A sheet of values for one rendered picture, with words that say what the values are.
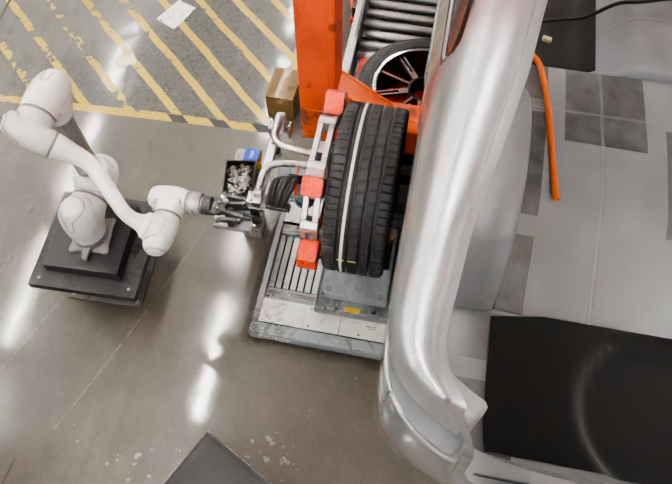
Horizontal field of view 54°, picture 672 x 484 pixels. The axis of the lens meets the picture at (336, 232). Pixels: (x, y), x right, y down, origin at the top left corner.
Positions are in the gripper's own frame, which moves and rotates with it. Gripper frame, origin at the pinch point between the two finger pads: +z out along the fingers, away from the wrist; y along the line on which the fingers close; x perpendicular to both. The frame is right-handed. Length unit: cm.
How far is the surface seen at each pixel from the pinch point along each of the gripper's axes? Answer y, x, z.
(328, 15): -60, 46, 18
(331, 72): -60, 17, 19
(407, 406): 78, 60, 65
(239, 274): -9, -83, -19
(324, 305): 6, -68, 28
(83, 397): 65, -83, -73
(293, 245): -27, -77, 5
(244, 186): -26.4, -26.1, -13.7
